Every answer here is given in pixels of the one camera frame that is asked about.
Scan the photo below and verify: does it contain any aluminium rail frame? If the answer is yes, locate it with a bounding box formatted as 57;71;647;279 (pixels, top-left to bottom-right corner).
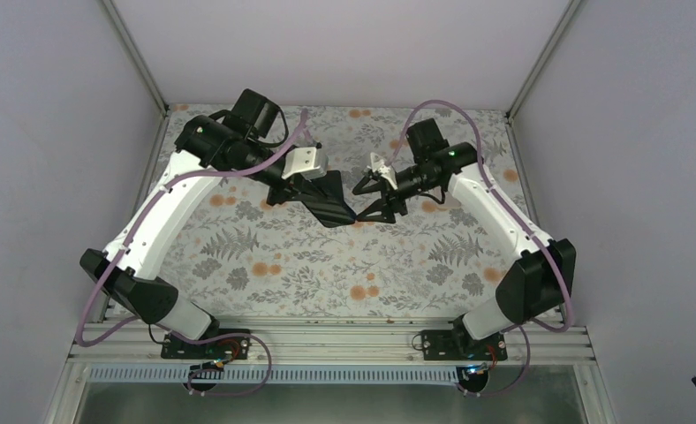
68;317;596;366

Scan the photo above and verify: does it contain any floral patterned table mat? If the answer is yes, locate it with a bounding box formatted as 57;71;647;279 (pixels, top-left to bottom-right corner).
159;106;526;319

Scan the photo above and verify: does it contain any black phone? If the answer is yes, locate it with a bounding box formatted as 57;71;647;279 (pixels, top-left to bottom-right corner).
301;170;356;228

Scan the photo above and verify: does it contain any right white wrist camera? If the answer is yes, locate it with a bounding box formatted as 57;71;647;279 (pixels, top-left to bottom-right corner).
367;152;398;190

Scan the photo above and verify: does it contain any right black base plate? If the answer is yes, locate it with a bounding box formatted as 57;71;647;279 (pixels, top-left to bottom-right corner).
419;329;508;361

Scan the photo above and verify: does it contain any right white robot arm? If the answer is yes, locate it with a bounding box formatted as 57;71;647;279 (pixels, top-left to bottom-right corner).
352;119;577;360

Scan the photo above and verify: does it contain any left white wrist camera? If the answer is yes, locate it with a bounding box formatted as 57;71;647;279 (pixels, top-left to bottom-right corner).
282;146;329;180

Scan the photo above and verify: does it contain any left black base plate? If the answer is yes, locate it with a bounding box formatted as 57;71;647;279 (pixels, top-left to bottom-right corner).
160;329;251;362

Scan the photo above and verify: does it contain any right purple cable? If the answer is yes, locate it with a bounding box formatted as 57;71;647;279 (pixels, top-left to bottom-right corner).
390;99;576;398

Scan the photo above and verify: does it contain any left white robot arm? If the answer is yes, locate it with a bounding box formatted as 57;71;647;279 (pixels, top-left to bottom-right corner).
74;89;327;358

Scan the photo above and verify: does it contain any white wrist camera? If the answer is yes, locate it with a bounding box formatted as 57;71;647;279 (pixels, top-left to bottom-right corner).
282;146;329;180
367;152;398;190

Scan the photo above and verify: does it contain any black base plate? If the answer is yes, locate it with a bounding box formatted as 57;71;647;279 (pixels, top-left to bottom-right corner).
160;329;251;362
419;329;508;361

